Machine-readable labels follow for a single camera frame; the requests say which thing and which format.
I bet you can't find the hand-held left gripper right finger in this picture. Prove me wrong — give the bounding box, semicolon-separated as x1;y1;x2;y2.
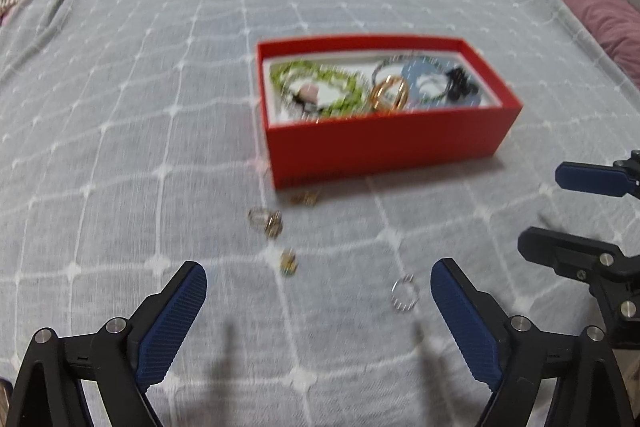
430;258;636;427

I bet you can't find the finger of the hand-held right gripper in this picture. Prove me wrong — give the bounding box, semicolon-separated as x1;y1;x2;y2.
517;227;640;348
555;150;640;198

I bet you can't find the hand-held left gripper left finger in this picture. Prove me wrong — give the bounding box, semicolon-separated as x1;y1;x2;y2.
9;261;208;427

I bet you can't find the black hair clip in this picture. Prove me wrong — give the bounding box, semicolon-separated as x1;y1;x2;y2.
442;66;478;100

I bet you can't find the red cardboard box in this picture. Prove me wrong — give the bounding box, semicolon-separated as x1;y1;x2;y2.
256;35;524;191

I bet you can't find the gold bangle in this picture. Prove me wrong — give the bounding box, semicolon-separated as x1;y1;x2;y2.
370;76;411;112

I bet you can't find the green bead bracelet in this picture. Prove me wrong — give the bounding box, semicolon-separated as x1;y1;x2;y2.
270;61;365;118

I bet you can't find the pink pillow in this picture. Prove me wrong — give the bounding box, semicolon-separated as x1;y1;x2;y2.
522;0;640;88

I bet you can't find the grey checked blanket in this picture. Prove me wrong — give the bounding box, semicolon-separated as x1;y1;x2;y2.
0;0;640;427

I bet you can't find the silver beaded ring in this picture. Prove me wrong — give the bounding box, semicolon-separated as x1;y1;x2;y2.
391;274;417;310

